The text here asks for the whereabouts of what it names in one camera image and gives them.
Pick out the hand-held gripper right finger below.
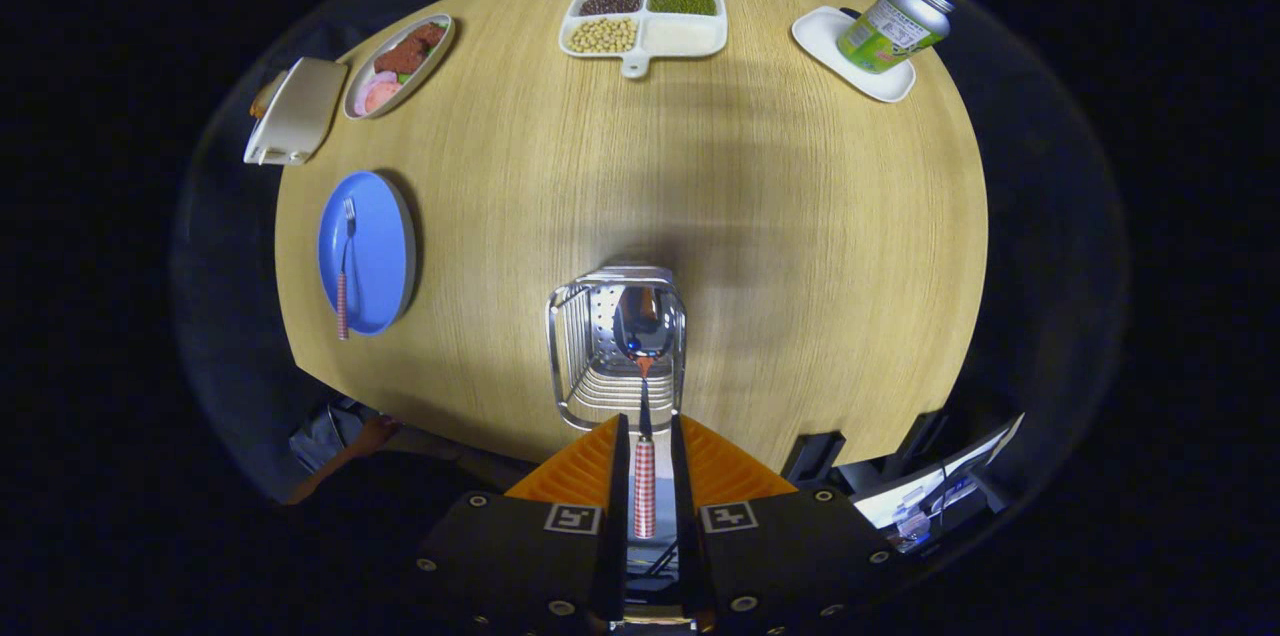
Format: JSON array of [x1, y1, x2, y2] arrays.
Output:
[[670, 413, 896, 636]]

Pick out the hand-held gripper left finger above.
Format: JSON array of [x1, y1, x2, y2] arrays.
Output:
[[415, 413, 631, 636]]

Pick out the spoon with red checked handle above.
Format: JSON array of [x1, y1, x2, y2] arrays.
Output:
[[615, 284, 673, 539]]

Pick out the fork with red checked handle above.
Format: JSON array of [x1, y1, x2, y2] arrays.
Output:
[[336, 198, 358, 341]]

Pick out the black table clamp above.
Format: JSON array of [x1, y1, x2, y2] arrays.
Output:
[[780, 431, 846, 487], [905, 411, 951, 457]]

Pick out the white flat board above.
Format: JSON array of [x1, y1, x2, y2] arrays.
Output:
[[850, 413, 1026, 529]]

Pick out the brown curved wooden piece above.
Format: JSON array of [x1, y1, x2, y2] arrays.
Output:
[[285, 416, 401, 507]]

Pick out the dark bag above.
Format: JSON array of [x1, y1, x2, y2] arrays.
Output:
[[290, 401, 381, 472]]

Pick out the blue round plate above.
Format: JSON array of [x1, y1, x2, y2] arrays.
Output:
[[317, 170, 417, 337]]

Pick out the white divided dish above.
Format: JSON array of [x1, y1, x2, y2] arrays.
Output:
[[558, 0, 729, 79]]

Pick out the pile of yellow soybeans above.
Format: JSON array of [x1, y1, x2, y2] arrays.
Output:
[[567, 17, 639, 54]]

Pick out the pink ham slices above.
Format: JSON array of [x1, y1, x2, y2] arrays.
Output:
[[352, 71, 401, 115]]

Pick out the oval plate with food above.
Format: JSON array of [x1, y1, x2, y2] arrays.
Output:
[[343, 13, 456, 121]]

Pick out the small white tray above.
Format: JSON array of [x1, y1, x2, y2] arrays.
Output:
[[791, 6, 917, 104]]

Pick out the brown meat slices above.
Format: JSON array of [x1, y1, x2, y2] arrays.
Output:
[[373, 22, 448, 77]]

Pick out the cream white toaster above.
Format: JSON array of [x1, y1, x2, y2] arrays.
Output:
[[243, 57, 349, 166]]

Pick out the green drink can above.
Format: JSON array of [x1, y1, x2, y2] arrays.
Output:
[[837, 0, 955, 75]]

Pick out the brown toast slice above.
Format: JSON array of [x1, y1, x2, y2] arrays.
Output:
[[250, 71, 286, 117]]

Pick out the metal wire cutlery basket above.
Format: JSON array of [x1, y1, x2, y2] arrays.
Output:
[[545, 264, 689, 434]]

